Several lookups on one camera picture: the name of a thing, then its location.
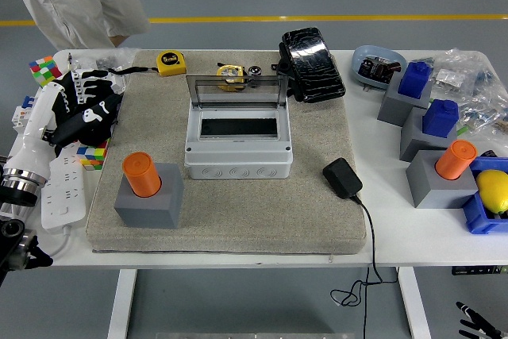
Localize orange cylinder battery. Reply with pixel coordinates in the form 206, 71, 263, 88
121, 151, 163, 198
434, 139, 479, 181

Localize small colourful puzzle cube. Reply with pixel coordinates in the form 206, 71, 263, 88
75, 138, 110, 171

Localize black cloth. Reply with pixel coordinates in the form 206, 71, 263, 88
75, 116, 120, 145

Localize black adapter cord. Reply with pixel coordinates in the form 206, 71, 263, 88
329, 194, 400, 339

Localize blue plastic bin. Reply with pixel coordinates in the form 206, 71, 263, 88
461, 156, 508, 235

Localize yellow lemon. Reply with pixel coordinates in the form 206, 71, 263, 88
475, 169, 508, 214

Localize glossy black pouch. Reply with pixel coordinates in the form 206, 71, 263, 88
271, 27, 347, 105

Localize smoky transparent box lid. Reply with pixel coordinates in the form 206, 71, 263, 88
185, 74, 290, 109

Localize clear bag of screws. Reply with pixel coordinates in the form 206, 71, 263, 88
73, 48, 138, 75

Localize small white parts packet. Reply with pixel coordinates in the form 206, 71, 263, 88
435, 68, 466, 89

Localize white circuit breaker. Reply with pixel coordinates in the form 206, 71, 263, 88
10, 94, 44, 133

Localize small black cylinder cell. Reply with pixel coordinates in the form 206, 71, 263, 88
248, 65, 264, 89

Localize grey-brown mat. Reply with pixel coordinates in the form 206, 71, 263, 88
86, 50, 368, 256

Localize grey block holder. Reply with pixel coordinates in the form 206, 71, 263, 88
405, 149, 479, 210
376, 76, 433, 128
114, 163, 185, 230
399, 107, 460, 164

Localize dark electronic components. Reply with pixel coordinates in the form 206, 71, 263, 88
356, 55, 402, 85

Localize white table leg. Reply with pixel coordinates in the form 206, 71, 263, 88
398, 267, 432, 339
106, 268, 138, 339

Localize large colourful puzzle cube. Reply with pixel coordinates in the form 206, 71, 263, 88
29, 56, 67, 88

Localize person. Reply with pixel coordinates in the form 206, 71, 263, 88
0, 0, 151, 50

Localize black table control panel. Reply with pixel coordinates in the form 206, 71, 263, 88
451, 265, 508, 276

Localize yellow chrome-faced tape measure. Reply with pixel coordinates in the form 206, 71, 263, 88
216, 63, 249, 94

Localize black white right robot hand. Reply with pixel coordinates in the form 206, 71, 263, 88
455, 301, 508, 339

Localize blue block battery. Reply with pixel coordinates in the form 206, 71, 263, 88
398, 61, 433, 100
421, 98, 460, 137

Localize white power strip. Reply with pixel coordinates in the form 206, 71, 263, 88
40, 148, 87, 231

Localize light blue bowl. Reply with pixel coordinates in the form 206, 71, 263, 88
352, 44, 409, 91

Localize yellow 5m tape measure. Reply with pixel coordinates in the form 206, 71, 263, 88
107, 50, 187, 78

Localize black power adapter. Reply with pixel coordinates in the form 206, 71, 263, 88
321, 157, 364, 199

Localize grey plastic junction box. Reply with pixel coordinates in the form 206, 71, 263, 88
184, 106, 294, 180

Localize clear bag of parts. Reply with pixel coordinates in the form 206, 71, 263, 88
426, 48, 508, 137

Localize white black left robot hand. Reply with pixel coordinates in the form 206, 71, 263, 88
6, 68, 125, 176

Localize white power cable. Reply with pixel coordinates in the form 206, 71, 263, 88
47, 225, 76, 259

